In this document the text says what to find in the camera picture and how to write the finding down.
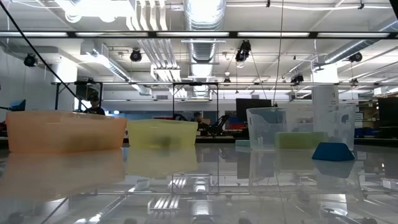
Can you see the black background rig frame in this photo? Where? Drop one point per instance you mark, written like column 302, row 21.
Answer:
column 195, row 83
column 84, row 83

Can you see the black diagonal strut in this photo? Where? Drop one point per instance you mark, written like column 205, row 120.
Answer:
column 40, row 56

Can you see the black background robot arm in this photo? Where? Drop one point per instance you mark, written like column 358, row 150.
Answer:
column 219, row 123

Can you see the black monitor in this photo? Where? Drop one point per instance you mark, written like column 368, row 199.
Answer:
column 253, row 109

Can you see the dark monitor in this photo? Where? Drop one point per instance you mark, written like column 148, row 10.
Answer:
column 388, row 112

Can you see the black beam with light strips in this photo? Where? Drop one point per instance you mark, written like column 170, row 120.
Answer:
column 199, row 34

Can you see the white pillar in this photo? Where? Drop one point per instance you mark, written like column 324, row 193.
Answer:
column 325, row 90

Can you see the orange translucent plastic bin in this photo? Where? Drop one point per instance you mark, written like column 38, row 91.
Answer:
column 62, row 132

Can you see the green rectangular block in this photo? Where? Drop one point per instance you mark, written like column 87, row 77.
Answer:
column 301, row 140

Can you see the black ceiling reel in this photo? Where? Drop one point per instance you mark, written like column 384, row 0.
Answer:
column 355, row 57
column 243, row 51
column 297, row 78
column 136, row 55
column 30, row 60

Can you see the blue cube block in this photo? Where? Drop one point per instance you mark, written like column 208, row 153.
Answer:
column 332, row 152

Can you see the person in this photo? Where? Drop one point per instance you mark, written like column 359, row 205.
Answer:
column 199, row 119
column 94, row 109

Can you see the clear plastic bin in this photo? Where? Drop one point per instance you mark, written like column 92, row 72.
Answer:
column 267, row 124

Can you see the blue screen monitor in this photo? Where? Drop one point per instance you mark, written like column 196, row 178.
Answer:
column 18, row 105

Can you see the silver ceiling duct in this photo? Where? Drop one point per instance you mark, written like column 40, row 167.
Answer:
column 203, row 49

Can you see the yellow translucent plastic bin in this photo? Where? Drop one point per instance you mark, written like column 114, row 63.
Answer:
column 161, row 130

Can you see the light teal rectangular block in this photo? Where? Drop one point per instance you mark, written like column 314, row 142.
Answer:
column 242, row 143

